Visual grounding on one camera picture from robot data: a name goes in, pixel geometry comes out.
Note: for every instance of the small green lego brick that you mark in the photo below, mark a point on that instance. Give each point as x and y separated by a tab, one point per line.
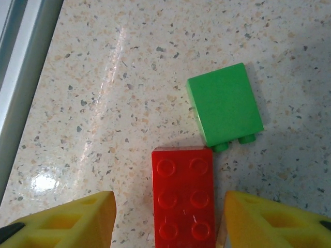
225	103

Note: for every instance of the aluminium front rail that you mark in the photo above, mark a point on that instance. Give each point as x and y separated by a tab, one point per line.
15	51

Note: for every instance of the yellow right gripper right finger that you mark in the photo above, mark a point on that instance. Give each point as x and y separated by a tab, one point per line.
274	227

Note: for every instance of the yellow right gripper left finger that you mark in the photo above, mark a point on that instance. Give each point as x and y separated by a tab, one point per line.
59	227

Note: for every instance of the long red lego brick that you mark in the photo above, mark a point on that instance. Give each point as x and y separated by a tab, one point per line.
181	201

